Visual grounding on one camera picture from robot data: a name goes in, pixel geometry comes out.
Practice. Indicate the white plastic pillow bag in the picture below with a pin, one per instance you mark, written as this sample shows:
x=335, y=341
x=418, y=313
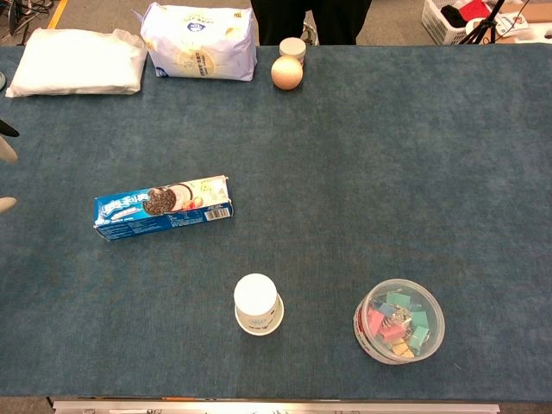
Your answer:
x=77, y=62

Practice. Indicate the clear plastic round tub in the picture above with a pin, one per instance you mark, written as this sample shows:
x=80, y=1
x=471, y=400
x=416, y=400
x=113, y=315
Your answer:
x=435, y=321

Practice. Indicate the small jar with white lid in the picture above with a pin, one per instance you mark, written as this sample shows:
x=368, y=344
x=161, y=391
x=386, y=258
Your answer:
x=293, y=46

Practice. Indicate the white plastic basket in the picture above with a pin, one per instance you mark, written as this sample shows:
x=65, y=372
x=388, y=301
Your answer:
x=440, y=23

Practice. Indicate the green binder clip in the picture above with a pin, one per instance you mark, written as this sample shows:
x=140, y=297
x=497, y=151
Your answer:
x=420, y=319
x=418, y=337
x=397, y=299

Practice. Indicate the black tripod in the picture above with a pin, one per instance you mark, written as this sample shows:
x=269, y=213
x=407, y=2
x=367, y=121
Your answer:
x=485, y=23

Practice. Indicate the aluminium rail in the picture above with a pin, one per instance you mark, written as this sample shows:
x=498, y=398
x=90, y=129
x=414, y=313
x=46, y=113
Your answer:
x=276, y=407

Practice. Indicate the large pink binder clip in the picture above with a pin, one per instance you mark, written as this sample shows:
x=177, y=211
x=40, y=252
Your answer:
x=375, y=321

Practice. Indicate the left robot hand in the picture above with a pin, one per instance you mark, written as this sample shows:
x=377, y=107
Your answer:
x=8, y=151

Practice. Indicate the yellow binder clip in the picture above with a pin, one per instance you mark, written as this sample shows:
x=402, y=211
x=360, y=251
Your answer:
x=402, y=347

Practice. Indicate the white lavender snack bag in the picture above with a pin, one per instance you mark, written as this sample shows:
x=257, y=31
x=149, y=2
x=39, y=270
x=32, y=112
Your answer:
x=200, y=41

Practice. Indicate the blue table cloth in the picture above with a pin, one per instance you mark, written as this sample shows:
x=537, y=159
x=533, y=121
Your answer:
x=345, y=172

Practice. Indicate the wooden ball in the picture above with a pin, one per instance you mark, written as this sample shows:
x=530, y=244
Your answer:
x=286, y=73

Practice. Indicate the blue cookie box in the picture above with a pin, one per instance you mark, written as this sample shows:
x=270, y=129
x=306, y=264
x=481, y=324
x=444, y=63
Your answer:
x=129, y=217

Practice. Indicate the person in black trousers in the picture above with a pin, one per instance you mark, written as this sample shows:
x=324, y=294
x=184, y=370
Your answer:
x=310, y=19

